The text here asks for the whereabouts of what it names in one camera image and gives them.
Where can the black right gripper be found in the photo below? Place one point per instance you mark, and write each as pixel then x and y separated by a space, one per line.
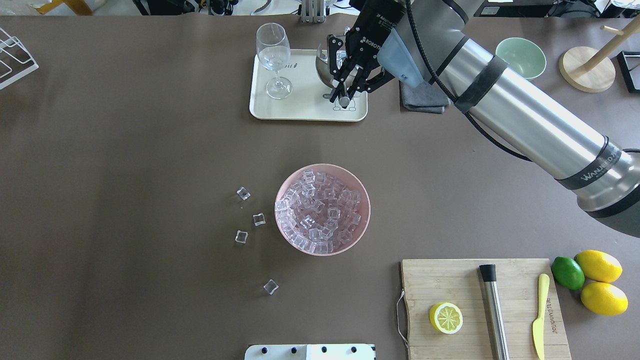
pixel 376 26

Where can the yellow lemon lower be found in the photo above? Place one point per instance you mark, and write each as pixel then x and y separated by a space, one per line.
pixel 604 299

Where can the black framed glass tray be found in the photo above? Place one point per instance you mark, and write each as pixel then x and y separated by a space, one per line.
pixel 628 62

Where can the green bowl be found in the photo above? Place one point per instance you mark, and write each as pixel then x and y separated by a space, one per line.
pixel 523 56

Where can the wooden glass stand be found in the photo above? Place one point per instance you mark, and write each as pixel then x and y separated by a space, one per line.
pixel 590 69

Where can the white cup rack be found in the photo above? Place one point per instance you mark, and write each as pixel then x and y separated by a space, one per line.
pixel 15 60

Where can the aluminium frame post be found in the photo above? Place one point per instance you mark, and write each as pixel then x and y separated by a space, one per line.
pixel 313 11

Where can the clear wine glass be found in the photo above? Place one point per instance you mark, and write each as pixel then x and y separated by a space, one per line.
pixel 273 51

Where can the yellow lemon upper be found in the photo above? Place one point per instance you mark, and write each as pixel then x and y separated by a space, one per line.
pixel 599 266

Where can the half lemon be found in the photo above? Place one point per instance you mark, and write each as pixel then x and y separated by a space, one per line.
pixel 446 317

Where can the cream serving tray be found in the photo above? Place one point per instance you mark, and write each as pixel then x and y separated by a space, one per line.
pixel 310 98

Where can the yellow plastic knife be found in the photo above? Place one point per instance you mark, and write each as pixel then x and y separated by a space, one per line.
pixel 538 325

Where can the metal muddler black tip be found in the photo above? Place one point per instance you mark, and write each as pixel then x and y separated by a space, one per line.
pixel 490 281

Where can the grey folded cloth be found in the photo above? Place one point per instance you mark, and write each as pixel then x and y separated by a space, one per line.
pixel 424 98

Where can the loose ice cube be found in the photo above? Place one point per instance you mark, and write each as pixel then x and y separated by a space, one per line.
pixel 243 193
pixel 270 287
pixel 241 237
pixel 259 219

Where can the pink bowl of ice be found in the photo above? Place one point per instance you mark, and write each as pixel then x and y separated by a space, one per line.
pixel 322 209

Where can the metal ice scoop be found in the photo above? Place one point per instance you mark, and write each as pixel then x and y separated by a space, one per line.
pixel 328 61

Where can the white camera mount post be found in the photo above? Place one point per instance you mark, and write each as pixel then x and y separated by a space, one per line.
pixel 322 351

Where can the yellow lemon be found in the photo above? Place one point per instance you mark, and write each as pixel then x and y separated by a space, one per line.
pixel 599 266
pixel 604 299

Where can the green lime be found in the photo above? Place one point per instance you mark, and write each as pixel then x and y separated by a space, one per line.
pixel 568 273

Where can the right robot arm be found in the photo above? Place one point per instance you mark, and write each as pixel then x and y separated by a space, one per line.
pixel 422 42

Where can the wooden cutting board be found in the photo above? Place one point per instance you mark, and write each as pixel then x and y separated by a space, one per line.
pixel 427 282

